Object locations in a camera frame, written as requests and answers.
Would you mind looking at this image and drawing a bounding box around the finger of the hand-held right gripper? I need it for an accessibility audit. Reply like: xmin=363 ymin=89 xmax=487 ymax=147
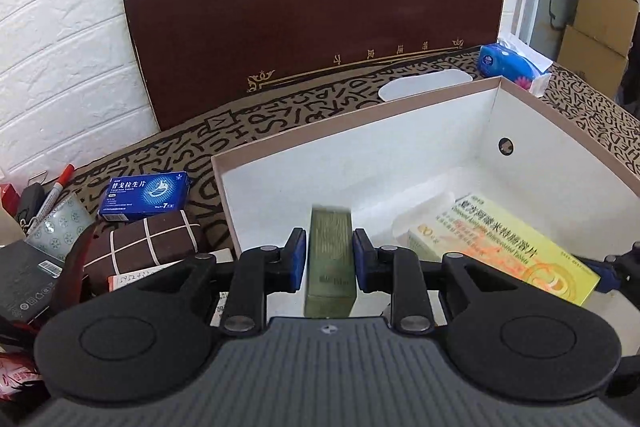
xmin=582 ymin=241 xmax=640 ymax=296

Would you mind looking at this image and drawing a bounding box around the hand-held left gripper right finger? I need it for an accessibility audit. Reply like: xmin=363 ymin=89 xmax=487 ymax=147
xmin=352 ymin=229 xmax=547 ymax=337

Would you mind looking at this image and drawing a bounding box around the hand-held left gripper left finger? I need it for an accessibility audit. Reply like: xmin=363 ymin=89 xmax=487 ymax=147
xmin=107 ymin=228 xmax=307 ymax=336

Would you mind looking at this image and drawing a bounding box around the green rectangular box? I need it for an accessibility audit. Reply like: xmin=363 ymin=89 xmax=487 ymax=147
xmin=304 ymin=204 xmax=360 ymax=321

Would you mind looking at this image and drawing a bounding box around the yellow medicine box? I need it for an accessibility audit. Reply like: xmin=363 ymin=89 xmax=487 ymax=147
xmin=439 ymin=192 xmax=602 ymax=308

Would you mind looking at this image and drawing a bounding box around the large white cardboard box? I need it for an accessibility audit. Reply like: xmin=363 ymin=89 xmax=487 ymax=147
xmin=211 ymin=76 xmax=640 ymax=329

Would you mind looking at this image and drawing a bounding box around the white medicine box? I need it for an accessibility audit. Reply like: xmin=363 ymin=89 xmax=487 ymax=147
xmin=406 ymin=227 xmax=471 ymax=264

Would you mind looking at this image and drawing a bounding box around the letter-print brown tablecloth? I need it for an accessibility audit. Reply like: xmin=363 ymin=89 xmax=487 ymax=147
xmin=65 ymin=44 xmax=640 ymax=254

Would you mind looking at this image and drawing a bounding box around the brown checked pouch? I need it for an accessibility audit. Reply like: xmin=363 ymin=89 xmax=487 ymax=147
xmin=80 ymin=209 xmax=204 ymax=294

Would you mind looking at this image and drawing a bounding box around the blue flat medicine box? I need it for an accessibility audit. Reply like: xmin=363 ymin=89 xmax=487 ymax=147
xmin=98 ymin=171 xmax=192 ymax=223

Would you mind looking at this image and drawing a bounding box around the white printed leaflet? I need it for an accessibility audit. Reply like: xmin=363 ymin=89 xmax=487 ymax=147
xmin=107 ymin=249 xmax=236 ymax=329

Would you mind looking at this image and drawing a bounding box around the white oval plastic lid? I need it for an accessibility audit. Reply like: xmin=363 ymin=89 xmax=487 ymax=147
xmin=377 ymin=69 xmax=474 ymax=102

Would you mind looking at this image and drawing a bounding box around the closed cardboard box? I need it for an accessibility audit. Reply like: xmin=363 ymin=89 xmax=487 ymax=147
xmin=557 ymin=24 xmax=632 ymax=96

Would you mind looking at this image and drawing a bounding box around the dark brown wooden board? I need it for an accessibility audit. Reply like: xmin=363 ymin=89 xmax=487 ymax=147
xmin=122 ymin=0 xmax=509 ymax=132

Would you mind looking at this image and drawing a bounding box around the blue tissue pack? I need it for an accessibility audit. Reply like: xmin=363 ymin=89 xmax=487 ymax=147
xmin=477 ymin=36 xmax=554 ymax=98

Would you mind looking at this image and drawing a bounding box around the patterned teal packet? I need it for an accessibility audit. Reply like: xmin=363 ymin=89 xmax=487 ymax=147
xmin=25 ymin=194 xmax=97 ymax=264

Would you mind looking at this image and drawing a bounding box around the red marker pen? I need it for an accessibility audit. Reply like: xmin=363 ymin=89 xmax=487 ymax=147
xmin=37 ymin=164 xmax=76 ymax=221

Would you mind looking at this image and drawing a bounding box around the open cardboard box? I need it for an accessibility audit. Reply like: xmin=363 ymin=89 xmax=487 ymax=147
xmin=572 ymin=0 xmax=640 ymax=58

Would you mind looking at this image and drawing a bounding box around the black flat box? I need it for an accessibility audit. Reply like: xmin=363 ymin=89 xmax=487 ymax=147
xmin=0 ymin=239 xmax=67 ymax=324

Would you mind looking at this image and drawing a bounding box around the red box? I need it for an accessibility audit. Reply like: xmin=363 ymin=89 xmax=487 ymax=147
xmin=0 ymin=184 xmax=21 ymax=219

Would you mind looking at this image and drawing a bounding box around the red snack packet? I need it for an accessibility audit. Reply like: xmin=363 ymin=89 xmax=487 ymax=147
xmin=0 ymin=351 xmax=47 ymax=409

